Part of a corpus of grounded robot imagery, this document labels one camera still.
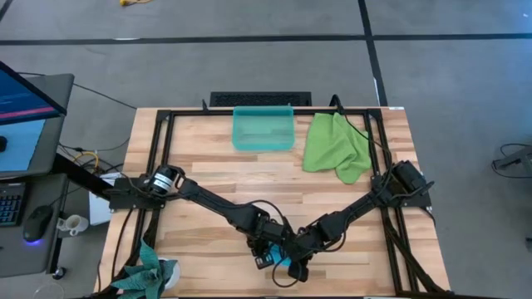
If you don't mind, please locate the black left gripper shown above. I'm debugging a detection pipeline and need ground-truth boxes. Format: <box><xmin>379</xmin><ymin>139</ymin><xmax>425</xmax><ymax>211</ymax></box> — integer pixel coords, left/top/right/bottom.
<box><xmin>247</xmin><ymin>213</ymin><xmax>299</xmax><ymax>272</ymax></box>

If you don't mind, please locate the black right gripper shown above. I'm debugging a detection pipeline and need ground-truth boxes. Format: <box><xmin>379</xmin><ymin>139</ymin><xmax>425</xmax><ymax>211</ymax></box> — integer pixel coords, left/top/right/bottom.
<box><xmin>285</xmin><ymin>225</ymin><xmax>333</xmax><ymax>284</ymax></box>

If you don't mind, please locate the blue microfiber towel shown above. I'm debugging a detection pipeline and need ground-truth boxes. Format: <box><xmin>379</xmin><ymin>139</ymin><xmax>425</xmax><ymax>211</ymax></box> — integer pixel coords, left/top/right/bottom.
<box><xmin>268</xmin><ymin>243</ymin><xmax>293</xmax><ymax>267</ymax></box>

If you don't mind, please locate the green microfiber towel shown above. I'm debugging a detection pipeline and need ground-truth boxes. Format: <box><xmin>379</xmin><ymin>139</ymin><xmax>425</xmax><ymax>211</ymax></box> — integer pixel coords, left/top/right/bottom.
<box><xmin>301</xmin><ymin>111</ymin><xmax>373</xmax><ymax>185</ymax></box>

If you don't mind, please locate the teal translucent plastic basket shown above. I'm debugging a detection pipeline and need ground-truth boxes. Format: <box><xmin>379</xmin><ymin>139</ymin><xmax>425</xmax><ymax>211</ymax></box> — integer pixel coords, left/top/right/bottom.
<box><xmin>231</xmin><ymin>105</ymin><xmax>297</xmax><ymax>152</ymax></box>

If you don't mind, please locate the white plant pot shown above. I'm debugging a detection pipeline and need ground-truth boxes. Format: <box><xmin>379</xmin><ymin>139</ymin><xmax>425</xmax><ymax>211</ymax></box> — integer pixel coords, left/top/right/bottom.
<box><xmin>156</xmin><ymin>257</ymin><xmax>182</xmax><ymax>291</ymax></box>

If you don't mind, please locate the artificial green plant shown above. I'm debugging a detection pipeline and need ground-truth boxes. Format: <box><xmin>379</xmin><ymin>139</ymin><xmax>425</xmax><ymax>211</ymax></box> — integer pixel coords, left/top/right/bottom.
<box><xmin>109</xmin><ymin>238</ymin><xmax>179</xmax><ymax>299</ymax></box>

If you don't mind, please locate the black floor vent grille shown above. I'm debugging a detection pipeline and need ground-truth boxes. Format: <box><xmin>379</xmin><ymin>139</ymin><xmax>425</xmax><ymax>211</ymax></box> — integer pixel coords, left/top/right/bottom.
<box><xmin>209</xmin><ymin>91</ymin><xmax>313</xmax><ymax>108</ymax></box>

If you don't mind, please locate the white box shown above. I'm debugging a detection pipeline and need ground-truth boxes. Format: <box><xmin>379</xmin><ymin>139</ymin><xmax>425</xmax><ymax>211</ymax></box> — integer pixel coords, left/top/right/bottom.
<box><xmin>87</xmin><ymin>171</ymin><xmax>122</xmax><ymax>227</ymax></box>

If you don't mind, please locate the white mug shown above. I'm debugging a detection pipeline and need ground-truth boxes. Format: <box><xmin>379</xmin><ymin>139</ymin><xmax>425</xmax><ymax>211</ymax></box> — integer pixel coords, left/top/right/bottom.
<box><xmin>55</xmin><ymin>213</ymin><xmax>90</xmax><ymax>238</ymax></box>

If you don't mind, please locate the black desk support bar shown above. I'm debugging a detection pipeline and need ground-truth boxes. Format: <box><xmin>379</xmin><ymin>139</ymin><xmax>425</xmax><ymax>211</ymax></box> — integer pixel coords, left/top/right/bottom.
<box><xmin>50</xmin><ymin>152</ymin><xmax>117</xmax><ymax>200</ymax></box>

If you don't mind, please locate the black computer mouse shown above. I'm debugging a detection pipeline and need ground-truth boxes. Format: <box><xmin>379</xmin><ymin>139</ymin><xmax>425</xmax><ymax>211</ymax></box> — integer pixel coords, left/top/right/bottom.
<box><xmin>22</xmin><ymin>204</ymin><xmax>55</xmax><ymax>244</ymax></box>

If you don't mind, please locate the black floor stand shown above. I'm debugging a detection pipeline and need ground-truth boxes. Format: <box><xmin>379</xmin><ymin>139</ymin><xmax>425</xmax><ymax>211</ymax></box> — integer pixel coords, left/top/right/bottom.
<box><xmin>490</xmin><ymin>142</ymin><xmax>532</xmax><ymax>180</ymax></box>

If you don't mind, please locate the grey computer desk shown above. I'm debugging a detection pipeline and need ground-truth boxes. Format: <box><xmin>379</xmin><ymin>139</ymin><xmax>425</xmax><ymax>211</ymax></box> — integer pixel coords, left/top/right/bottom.
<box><xmin>0</xmin><ymin>73</ymin><xmax>76</xmax><ymax>279</ymax></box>

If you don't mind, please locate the black keyboard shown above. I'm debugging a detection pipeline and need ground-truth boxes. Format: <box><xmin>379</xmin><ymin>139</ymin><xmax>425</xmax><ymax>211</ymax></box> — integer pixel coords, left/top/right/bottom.
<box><xmin>0</xmin><ymin>182</ymin><xmax>27</xmax><ymax>228</ymax></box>

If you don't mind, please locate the black cable bundle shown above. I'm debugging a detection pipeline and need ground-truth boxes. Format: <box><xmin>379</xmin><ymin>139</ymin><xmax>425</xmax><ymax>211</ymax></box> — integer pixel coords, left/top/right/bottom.
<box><xmin>380</xmin><ymin>205</ymin><xmax>450</xmax><ymax>295</ymax></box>

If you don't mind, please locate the black aluminium table frame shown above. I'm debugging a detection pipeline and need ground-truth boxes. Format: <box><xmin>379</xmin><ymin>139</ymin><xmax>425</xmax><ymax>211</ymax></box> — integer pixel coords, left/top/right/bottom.
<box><xmin>93</xmin><ymin>106</ymin><xmax>454</xmax><ymax>299</ymax></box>

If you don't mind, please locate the yellow cable coil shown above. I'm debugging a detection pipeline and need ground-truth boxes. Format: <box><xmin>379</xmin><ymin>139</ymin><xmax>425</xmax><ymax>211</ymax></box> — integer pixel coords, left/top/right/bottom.
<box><xmin>71</xmin><ymin>150</ymin><xmax>101</xmax><ymax>175</ymax></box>

